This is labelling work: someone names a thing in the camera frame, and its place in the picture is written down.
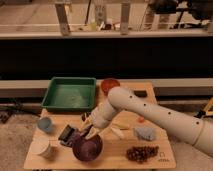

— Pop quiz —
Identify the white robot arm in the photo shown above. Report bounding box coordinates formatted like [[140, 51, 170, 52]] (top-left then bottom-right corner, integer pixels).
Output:
[[81, 87, 213, 158]]

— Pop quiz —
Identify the blue grey cloth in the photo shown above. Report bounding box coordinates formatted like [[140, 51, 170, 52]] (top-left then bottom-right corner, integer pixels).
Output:
[[134, 126, 156, 141]]

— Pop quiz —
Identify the small dark metal cup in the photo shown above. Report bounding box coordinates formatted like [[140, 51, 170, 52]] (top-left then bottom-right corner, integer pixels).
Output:
[[81, 112, 91, 122]]

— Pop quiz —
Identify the small blue cup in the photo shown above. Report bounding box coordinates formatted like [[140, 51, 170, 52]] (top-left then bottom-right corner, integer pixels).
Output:
[[37, 117, 53, 133]]

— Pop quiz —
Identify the purple bowl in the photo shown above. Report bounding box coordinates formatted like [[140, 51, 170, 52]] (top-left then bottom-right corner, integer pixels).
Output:
[[72, 135, 103, 162]]

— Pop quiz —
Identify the white cup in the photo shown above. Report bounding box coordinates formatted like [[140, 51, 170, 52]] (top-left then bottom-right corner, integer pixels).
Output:
[[32, 137, 52, 158]]

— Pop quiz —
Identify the dark grape bunch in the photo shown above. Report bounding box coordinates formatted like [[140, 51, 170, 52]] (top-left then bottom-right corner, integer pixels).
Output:
[[126, 146, 159, 163]]

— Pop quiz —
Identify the green plastic tray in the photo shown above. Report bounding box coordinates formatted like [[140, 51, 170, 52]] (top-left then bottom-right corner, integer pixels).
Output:
[[42, 77, 96, 113]]

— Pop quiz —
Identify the black rectangular block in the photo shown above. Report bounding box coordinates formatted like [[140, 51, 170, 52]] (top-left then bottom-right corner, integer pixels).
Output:
[[134, 90, 147, 97]]

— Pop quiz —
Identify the red chili pepper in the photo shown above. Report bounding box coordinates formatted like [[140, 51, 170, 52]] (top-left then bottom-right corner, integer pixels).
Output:
[[138, 116, 146, 123]]

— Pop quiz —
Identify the red bowl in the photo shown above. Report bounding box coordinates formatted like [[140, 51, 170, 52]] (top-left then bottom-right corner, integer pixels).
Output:
[[101, 78, 120, 95]]

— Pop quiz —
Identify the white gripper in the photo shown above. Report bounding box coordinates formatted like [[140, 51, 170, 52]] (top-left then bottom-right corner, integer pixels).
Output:
[[80, 105, 112, 139]]

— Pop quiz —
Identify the black brush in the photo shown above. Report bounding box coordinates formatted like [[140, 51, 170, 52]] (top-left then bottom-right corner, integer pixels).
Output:
[[58, 124, 88, 148]]

